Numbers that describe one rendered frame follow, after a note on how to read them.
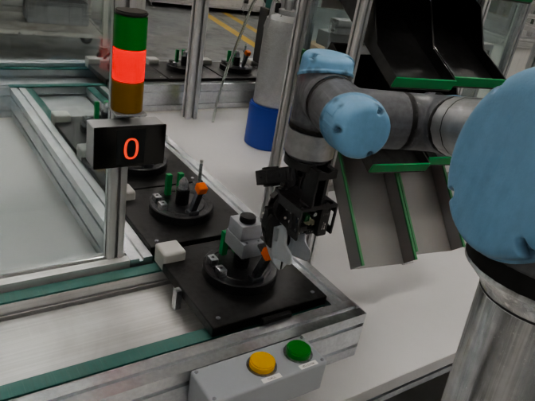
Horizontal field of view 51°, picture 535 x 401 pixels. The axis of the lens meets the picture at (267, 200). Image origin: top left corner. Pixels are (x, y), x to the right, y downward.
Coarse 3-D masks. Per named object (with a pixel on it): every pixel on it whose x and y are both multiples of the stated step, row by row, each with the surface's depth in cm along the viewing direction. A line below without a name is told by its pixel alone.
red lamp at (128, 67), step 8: (112, 56) 87; (120, 56) 85; (128, 56) 85; (136, 56) 86; (144, 56) 87; (112, 64) 87; (120, 64) 86; (128, 64) 86; (136, 64) 86; (144, 64) 88; (112, 72) 88; (120, 72) 86; (128, 72) 86; (136, 72) 87; (144, 72) 89; (120, 80) 87; (128, 80) 87; (136, 80) 87
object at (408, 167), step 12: (336, 48) 114; (360, 60) 119; (372, 60) 120; (360, 72) 122; (372, 72) 122; (360, 84) 119; (372, 84) 120; (384, 84) 118; (372, 156) 106; (384, 156) 107; (396, 156) 108; (408, 156) 109; (420, 156) 109; (372, 168) 102; (384, 168) 103; (396, 168) 104; (408, 168) 106; (420, 168) 107
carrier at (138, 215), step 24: (144, 192) 129; (168, 192) 125; (192, 192) 129; (144, 216) 119; (168, 216) 117; (192, 216) 119; (216, 216) 124; (144, 240) 112; (168, 240) 113; (192, 240) 114
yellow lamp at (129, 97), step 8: (112, 80) 88; (112, 88) 88; (120, 88) 87; (128, 88) 87; (136, 88) 88; (112, 96) 89; (120, 96) 88; (128, 96) 88; (136, 96) 89; (112, 104) 89; (120, 104) 89; (128, 104) 89; (136, 104) 89; (120, 112) 89; (128, 112) 89; (136, 112) 90
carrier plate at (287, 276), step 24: (216, 240) 115; (168, 264) 105; (192, 264) 106; (192, 288) 100; (288, 288) 104; (312, 288) 106; (216, 312) 95; (240, 312) 96; (264, 312) 97; (216, 336) 93
